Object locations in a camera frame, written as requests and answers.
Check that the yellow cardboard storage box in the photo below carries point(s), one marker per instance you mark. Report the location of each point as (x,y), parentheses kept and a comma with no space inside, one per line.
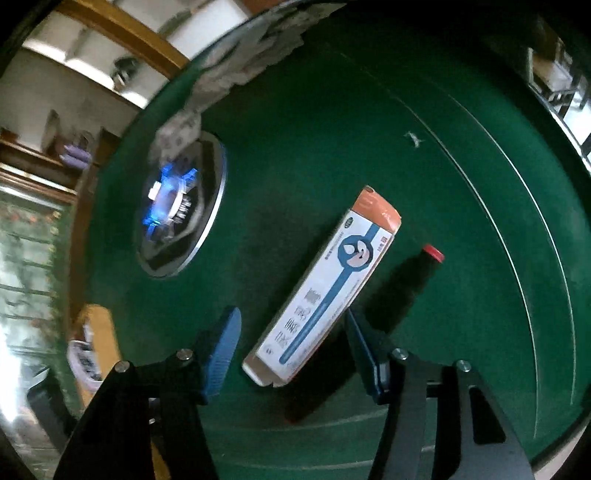
(95,326)

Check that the white blue orange medicine box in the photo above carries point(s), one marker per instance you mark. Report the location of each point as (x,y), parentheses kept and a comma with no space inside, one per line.
(330,285)

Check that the white and black medicine box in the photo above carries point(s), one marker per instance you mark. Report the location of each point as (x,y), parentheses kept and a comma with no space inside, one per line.
(83,363)

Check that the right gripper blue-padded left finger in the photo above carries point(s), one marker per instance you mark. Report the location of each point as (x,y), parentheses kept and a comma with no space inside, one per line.
(216,349)

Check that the round mahjong table centre console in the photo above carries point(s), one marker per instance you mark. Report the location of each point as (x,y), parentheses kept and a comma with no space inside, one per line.
(178,206)

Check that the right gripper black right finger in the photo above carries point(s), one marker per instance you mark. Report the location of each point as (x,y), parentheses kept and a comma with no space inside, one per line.
(369,359)

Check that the scattered playing cards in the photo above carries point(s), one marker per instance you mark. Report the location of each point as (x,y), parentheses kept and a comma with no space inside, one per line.
(236,59)

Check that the black marker with red cap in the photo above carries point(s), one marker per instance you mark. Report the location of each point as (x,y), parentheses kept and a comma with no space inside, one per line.
(331,366)

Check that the purple bottles on cabinet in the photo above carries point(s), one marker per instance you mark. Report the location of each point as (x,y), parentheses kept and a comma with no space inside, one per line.
(75,157)

